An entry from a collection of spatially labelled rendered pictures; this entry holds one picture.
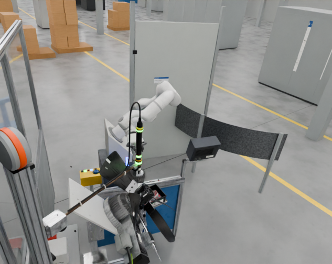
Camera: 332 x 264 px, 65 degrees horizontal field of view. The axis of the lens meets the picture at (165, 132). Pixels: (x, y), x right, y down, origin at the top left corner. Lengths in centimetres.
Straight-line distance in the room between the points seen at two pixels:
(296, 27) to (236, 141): 466
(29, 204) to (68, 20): 870
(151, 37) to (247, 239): 259
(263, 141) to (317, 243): 129
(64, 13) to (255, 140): 768
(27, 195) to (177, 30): 271
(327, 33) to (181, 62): 439
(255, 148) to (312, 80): 420
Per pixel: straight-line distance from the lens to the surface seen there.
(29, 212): 125
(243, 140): 339
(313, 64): 734
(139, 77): 340
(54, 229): 141
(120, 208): 175
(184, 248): 302
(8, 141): 102
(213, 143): 232
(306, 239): 360
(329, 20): 721
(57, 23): 957
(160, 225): 179
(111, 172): 168
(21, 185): 116
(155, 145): 398
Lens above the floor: 246
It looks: 31 degrees down
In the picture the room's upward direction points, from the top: 5 degrees clockwise
